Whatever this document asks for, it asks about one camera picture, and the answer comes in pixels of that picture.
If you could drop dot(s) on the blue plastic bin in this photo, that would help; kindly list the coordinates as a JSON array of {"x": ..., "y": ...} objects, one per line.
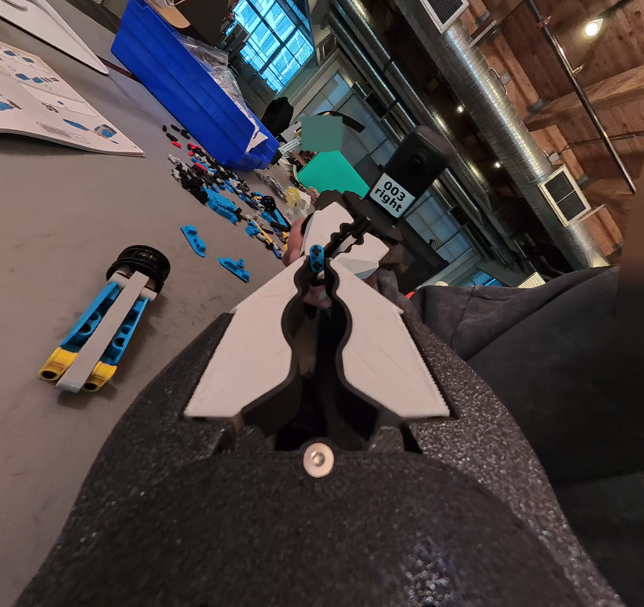
[{"x": 166, "y": 69}]

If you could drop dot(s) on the person's dark grey jacket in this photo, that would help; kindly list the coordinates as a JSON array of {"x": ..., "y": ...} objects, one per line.
[{"x": 578, "y": 416}]

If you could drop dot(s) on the person's right hand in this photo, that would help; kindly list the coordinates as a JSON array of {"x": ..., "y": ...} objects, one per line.
[{"x": 296, "y": 242}]

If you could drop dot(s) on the silver ventilation duct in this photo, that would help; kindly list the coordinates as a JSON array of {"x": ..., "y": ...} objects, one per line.
[{"x": 483, "y": 94}]

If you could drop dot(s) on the open instruction booklet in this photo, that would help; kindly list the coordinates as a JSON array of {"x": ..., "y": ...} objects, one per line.
[{"x": 45, "y": 109}]

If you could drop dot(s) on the white folding stand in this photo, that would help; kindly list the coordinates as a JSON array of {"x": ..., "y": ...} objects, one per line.
[{"x": 40, "y": 19}]

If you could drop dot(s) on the black spoked wheel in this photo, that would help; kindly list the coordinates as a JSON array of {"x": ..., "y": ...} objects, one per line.
[{"x": 268, "y": 204}]

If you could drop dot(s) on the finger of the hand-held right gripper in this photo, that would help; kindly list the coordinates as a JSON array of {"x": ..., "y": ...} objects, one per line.
[
  {"x": 322, "y": 225},
  {"x": 367, "y": 257}
]

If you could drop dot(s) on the grey desk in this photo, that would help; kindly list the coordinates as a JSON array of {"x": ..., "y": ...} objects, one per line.
[{"x": 50, "y": 205}]

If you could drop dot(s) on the clear plastic bags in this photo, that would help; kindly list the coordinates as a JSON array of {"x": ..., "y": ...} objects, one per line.
[{"x": 221, "y": 74}]

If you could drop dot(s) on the blue angled panel piece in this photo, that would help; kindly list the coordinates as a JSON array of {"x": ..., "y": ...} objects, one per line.
[
  {"x": 232, "y": 268},
  {"x": 192, "y": 240}
]

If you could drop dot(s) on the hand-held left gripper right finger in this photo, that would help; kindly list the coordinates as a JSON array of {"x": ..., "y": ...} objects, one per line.
[{"x": 387, "y": 360}]

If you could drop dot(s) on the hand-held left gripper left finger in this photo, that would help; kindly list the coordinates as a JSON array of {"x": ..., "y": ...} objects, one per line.
[{"x": 251, "y": 360}]

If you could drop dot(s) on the black office chair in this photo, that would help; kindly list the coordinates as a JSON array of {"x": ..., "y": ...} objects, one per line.
[{"x": 277, "y": 117}]

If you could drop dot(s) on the green plastic bin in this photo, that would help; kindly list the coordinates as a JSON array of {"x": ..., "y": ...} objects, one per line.
[{"x": 332, "y": 174}]

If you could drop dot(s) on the tan wooden board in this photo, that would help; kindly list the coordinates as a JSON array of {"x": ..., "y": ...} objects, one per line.
[{"x": 176, "y": 16}]

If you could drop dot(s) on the pile of small building pieces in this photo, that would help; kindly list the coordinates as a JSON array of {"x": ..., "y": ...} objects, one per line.
[{"x": 221, "y": 202}]

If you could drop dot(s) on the person's right forearm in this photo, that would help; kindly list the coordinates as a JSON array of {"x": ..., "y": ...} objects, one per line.
[{"x": 478, "y": 310}]

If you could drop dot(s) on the black wheel blue beam assembly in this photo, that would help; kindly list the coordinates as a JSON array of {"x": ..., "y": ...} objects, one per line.
[{"x": 115, "y": 325}]

